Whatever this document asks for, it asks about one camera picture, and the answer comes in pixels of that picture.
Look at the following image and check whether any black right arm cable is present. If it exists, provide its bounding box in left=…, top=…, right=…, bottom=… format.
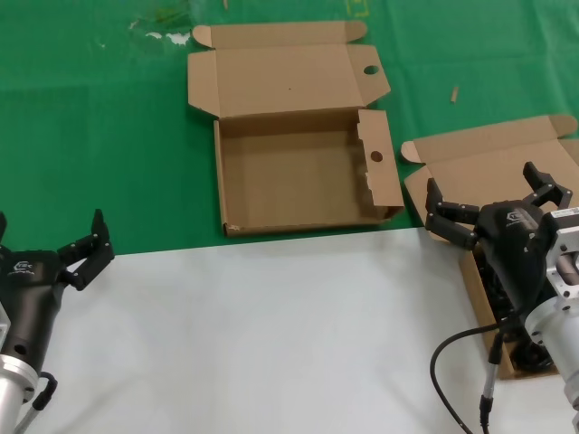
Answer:
left=429, top=316, right=533, bottom=434

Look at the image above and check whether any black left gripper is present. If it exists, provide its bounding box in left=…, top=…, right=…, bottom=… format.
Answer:
left=0, top=208, right=115, bottom=365

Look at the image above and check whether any flat cardboard box torn side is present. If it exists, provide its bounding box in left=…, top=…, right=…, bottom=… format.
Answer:
left=186, top=20, right=406, bottom=238

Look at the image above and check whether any pile of black cables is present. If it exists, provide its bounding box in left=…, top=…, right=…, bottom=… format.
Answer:
left=472, top=250, right=562, bottom=374

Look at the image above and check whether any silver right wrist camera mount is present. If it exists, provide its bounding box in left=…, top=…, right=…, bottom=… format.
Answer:
left=545, top=205, right=579, bottom=302

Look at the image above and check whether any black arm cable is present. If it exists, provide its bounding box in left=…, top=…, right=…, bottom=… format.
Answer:
left=429, top=316, right=533, bottom=434
left=15, top=370, right=59, bottom=434

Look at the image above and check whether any green table mat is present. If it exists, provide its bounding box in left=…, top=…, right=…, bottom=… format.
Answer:
left=0, top=0, right=579, bottom=259

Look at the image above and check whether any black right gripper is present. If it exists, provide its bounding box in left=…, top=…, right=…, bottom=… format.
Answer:
left=424, top=161, right=574, bottom=314

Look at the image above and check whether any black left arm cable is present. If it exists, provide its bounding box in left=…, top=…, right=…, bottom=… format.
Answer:
left=15, top=370, right=59, bottom=434

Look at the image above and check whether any cardboard box holding cables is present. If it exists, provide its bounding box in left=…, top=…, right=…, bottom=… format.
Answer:
left=400, top=114, right=579, bottom=380

